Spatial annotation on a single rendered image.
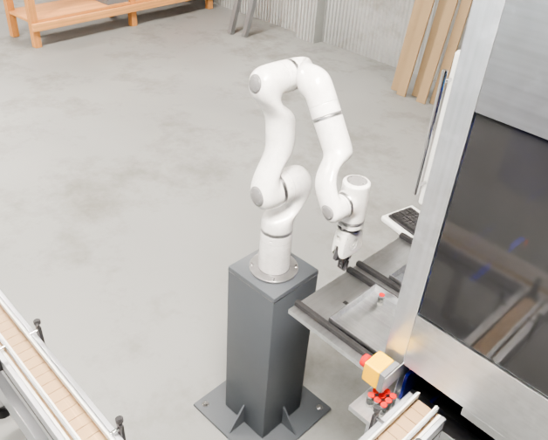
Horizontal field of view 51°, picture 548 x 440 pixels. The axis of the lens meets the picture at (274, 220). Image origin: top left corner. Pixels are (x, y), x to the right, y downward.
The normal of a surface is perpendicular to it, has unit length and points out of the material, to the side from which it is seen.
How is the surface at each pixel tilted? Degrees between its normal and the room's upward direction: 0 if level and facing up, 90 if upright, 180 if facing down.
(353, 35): 90
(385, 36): 90
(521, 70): 90
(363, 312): 0
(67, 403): 0
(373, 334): 0
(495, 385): 90
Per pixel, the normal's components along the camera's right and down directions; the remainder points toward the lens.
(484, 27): -0.72, 0.36
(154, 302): 0.06, -0.82
